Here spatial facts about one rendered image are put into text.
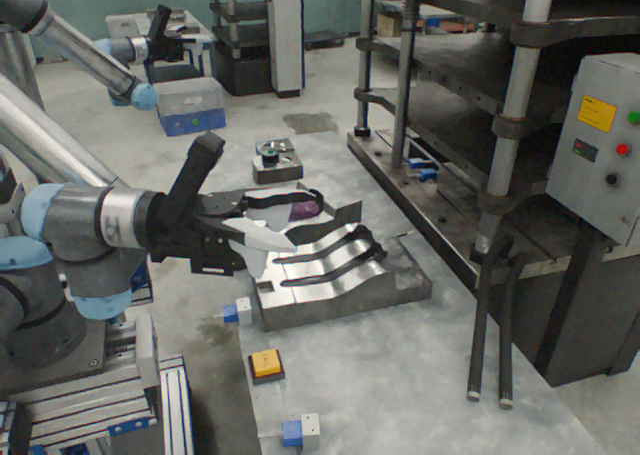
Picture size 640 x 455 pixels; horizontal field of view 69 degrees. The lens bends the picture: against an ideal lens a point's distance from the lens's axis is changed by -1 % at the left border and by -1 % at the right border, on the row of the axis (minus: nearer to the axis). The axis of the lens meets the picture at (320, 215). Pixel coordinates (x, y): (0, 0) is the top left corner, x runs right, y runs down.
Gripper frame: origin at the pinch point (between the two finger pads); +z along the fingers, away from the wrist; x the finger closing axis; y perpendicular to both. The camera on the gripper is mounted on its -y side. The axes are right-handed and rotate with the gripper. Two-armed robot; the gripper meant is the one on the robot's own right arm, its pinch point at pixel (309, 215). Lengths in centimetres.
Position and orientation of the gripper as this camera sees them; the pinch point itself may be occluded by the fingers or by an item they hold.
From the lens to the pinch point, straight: 55.1
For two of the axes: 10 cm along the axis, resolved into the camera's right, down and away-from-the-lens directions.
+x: -1.3, 4.0, -9.1
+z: 9.9, 0.7, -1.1
